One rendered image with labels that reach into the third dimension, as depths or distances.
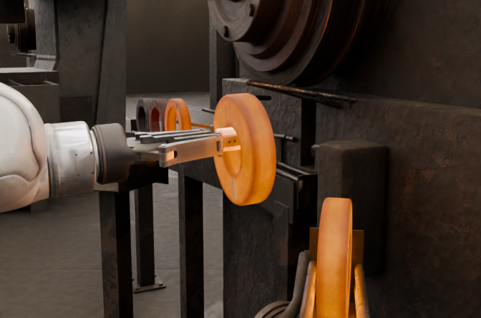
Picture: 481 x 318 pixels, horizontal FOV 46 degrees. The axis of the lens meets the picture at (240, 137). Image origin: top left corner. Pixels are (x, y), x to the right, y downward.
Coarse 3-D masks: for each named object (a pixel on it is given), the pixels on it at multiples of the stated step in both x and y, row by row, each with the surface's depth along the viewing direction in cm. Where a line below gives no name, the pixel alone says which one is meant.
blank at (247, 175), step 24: (240, 96) 76; (216, 120) 83; (240, 120) 74; (264, 120) 73; (240, 144) 75; (264, 144) 72; (216, 168) 85; (240, 168) 76; (264, 168) 72; (240, 192) 77; (264, 192) 75
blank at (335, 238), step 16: (336, 208) 66; (320, 224) 65; (336, 224) 64; (320, 240) 64; (336, 240) 63; (320, 256) 63; (336, 256) 62; (320, 272) 63; (336, 272) 62; (320, 288) 63; (336, 288) 62; (320, 304) 64; (336, 304) 63
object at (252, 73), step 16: (336, 0) 95; (352, 0) 97; (320, 16) 98; (336, 16) 98; (352, 16) 99; (320, 32) 98; (336, 32) 100; (304, 48) 103; (320, 48) 100; (336, 48) 103; (288, 64) 109; (304, 64) 104; (320, 64) 106; (256, 80) 122; (272, 80) 116; (288, 80) 110; (304, 80) 113
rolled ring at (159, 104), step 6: (156, 102) 199; (162, 102) 197; (150, 108) 206; (156, 108) 204; (162, 108) 195; (150, 114) 207; (156, 114) 207; (162, 114) 194; (150, 120) 207; (156, 120) 208; (162, 120) 194; (150, 126) 208; (156, 126) 208; (162, 126) 194
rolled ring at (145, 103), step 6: (138, 102) 221; (144, 102) 214; (150, 102) 214; (138, 108) 222; (144, 108) 214; (138, 114) 223; (144, 114) 224; (138, 120) 224; (144, 120) 225; (138, 126) 224; (144, 126) 225
